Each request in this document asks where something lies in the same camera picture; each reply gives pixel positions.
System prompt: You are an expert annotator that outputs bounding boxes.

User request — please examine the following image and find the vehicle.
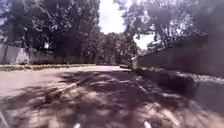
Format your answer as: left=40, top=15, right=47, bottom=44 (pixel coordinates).
left=119, top=61, right=133, bottom=69

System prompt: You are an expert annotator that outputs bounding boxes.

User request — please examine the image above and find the row of trees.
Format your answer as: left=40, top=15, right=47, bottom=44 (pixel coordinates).
left=0, top=0, right=141, bottom=66

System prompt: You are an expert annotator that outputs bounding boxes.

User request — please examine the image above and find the large overhanging tree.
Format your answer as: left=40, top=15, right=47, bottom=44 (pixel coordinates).
left=114, top=0, right=224, bottom=54

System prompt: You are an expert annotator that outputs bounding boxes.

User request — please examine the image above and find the grey asphalt road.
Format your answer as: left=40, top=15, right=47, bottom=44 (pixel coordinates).
left=0, top=65, right=224, bottom=128

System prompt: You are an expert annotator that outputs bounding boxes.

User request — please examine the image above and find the grass verge strip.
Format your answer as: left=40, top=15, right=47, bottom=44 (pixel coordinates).
left=0, top=63, right=98, bottom=72

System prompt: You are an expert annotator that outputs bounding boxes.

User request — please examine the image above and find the dark long wall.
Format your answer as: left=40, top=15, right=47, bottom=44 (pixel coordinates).
left=137, top=31, right=224, bottom=78

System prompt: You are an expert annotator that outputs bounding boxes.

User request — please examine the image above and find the low stone kerb wall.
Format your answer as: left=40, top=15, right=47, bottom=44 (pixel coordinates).
left=133, top=66, right=224, bottom=116

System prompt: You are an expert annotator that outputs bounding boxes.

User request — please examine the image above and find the pale boundary wall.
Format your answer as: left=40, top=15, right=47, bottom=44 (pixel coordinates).
left=0, top=44, right=98, bottom=66

